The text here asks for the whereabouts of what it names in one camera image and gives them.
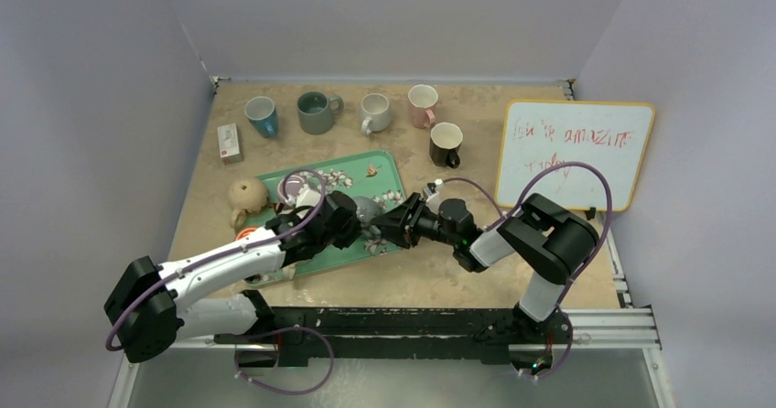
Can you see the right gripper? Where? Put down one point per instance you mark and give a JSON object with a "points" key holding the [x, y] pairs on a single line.
{"points": [[410, 222]]}

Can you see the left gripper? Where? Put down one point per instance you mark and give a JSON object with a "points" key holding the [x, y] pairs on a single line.
{"points": [[352, 230]]}

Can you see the grey-blue speckled round mug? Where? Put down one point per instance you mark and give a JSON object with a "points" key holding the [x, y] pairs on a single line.
{"points": [[366, 210]]}

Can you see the black mug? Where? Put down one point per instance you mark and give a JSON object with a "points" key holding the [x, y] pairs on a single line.
{"points": [[444, 144]]}

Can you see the white speckled round mug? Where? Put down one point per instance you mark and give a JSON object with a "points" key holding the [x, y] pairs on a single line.
{"points": [[376, 113]]}

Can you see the grey flat-bottom mug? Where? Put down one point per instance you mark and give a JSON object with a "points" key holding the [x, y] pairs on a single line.
{"points": [[316, 111]]}

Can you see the pink faceted mug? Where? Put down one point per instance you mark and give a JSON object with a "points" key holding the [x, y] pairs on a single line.
{"points": [[422, 103]]}

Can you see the blue textured mug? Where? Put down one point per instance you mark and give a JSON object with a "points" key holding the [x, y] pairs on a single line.
{"points": [[262, 115]]}

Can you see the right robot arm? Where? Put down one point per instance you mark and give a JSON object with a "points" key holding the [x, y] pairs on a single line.
{"points": [[554, 242]]}

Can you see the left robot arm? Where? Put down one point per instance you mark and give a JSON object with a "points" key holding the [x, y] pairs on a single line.
{"points": [[153, 305]]}

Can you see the orange mug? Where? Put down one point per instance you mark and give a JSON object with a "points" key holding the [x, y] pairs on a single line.
{"points": [[245, 232]]}

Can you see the beige round mug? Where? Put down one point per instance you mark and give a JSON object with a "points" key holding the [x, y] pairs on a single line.
{"points": [[246, 197]]}

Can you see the green floral tray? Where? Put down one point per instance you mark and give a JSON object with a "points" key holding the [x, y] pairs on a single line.
{"points": [[372, 175]]}

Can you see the small white red box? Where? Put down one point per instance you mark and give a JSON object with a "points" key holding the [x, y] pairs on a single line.
{"points": [[230, 150]]}

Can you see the yellow framed whiteboard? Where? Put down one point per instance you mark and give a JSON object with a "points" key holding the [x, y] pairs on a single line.
{"points": [[610, 136]]}

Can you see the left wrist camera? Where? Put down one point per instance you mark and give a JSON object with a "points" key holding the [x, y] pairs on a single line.
{"points": [[307, 197]]}

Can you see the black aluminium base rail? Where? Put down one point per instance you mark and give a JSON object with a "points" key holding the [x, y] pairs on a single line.
{"points": [[492, 336]]}

